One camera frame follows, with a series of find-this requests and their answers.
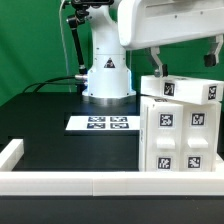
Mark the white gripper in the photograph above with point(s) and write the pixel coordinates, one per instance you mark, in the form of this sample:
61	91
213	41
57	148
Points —
149	23

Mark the white cabinet top block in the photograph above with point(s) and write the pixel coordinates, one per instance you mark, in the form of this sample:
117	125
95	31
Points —
185	89

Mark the white cabinet body box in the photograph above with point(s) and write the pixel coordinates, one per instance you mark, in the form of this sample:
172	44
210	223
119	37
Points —
176	136

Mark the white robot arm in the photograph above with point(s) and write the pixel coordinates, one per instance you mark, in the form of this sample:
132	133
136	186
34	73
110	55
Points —
108	79

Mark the white marker tag sheet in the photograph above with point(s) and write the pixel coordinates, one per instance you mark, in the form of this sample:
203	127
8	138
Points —
108	123

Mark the white right fence wall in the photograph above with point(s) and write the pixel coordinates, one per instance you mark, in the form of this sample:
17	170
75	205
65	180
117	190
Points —
219	166

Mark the white fence wall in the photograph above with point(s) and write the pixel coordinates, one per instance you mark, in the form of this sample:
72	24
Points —
111	183
219	166
11	155

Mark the black camera stand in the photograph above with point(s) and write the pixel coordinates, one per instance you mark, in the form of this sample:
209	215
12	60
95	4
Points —
78	40

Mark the white left fence wall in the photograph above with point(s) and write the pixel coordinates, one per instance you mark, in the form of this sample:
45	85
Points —
11	155

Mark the white front fence wall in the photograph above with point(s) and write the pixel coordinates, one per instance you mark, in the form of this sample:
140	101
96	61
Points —
111	183

